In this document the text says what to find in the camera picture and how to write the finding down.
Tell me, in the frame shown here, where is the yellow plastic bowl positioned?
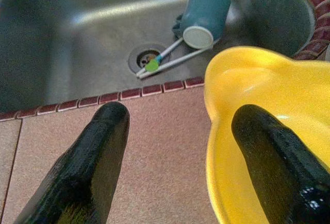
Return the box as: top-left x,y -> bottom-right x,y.
203,45 -> 330,224

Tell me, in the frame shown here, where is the steel sink basin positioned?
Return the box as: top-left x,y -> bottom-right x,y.
0,0 -> 316,114

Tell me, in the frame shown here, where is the green chopstick connector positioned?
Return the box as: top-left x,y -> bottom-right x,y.
144,57 -> 160,73

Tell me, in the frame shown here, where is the steel sink drain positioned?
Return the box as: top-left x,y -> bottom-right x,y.
127,44 -> 169,75

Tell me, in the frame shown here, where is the teal ceramic mug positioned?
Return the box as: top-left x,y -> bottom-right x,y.
172,0 -> 232,50

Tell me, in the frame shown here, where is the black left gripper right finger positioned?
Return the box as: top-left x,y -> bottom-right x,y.
231,105 -> 330,224

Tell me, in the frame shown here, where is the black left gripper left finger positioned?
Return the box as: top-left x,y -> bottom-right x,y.
14,101 -> 130,224

